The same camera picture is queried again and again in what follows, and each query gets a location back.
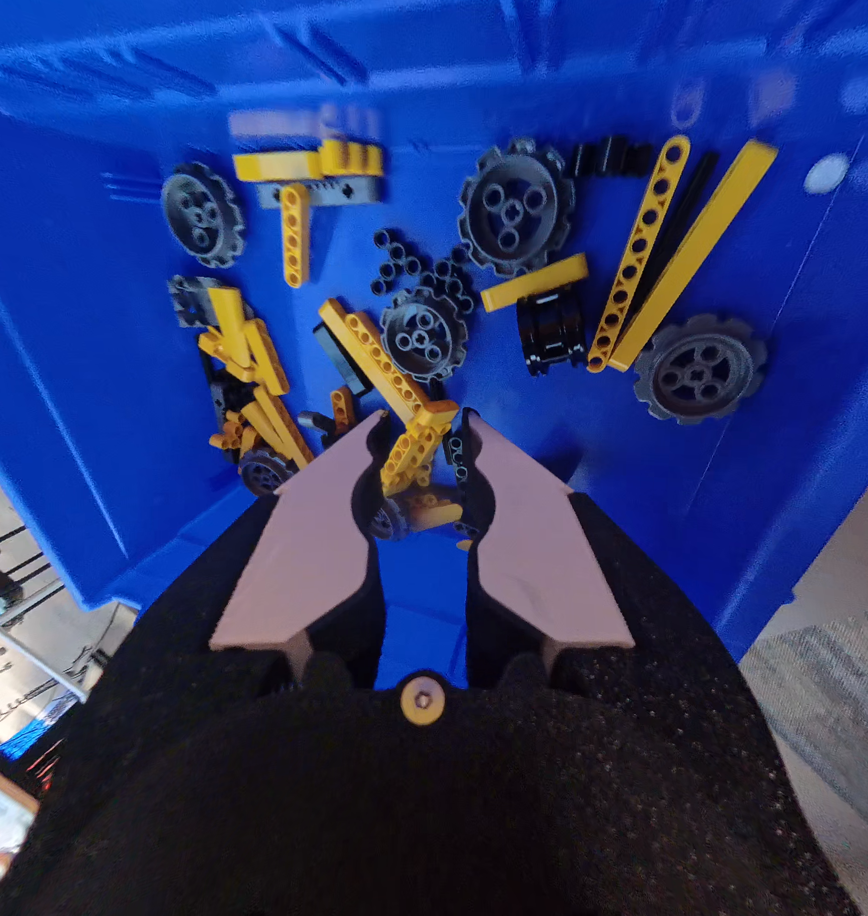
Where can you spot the black lego axle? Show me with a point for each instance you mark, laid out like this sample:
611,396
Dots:
684,215

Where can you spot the yellow double-row lego beam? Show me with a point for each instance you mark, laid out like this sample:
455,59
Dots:
412,451

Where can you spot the black lego tyre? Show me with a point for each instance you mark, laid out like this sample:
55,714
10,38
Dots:
552,333

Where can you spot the black ribbed lego piece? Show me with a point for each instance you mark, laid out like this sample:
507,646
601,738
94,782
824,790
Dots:
609,157

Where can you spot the cluster of black lego connectors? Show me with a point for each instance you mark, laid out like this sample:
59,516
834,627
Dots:
405,265

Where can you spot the medium yellow holed lego beam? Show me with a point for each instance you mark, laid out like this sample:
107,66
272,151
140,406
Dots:
376,358

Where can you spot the dark grey lego connector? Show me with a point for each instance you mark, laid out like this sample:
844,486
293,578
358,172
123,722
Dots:
316,421

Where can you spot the yellow flat lego plate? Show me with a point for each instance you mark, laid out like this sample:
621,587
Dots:
534,283

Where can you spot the blue storage bin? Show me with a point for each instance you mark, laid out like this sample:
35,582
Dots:
83,322

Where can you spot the black lego brick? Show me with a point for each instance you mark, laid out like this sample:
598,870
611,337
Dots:
341,361

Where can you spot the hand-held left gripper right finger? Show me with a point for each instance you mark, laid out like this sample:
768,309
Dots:
541,565

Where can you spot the long yellow holed lego beam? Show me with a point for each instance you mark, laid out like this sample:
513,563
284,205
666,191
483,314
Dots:
638,257

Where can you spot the short yellow lego beam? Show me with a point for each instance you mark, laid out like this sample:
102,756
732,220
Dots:
295,236

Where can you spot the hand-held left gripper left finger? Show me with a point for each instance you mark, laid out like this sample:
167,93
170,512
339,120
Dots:
305,558

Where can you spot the tiny yellow lego beam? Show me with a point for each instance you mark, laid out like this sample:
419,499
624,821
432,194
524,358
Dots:
342,411

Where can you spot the yellow grey lego assembly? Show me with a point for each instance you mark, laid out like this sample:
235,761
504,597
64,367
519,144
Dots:
305,168

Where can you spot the black short lego beam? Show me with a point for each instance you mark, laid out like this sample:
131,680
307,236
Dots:
460,458

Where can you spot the dark grey lego gear wheel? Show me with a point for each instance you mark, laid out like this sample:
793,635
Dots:
265,474
423,336
516,207
203,215
698,372

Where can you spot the long yellow smooth lego beam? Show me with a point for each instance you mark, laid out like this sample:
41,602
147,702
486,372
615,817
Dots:
698,243

